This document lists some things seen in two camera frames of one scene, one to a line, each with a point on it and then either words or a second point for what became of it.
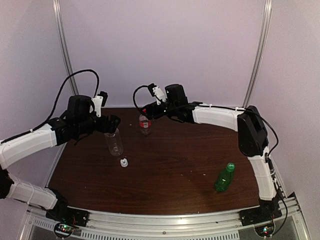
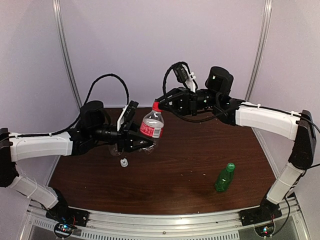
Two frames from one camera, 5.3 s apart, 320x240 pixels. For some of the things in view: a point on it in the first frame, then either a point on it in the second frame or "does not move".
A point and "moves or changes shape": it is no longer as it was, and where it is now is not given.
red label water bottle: (145, 125) moves or changes shape
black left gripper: (111, 127) to (125, 139)
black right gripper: (157, 114) to (185, 102)
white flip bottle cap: (124, 162) does not move
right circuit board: (265, 230) does not move
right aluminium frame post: (266, 22) does not move
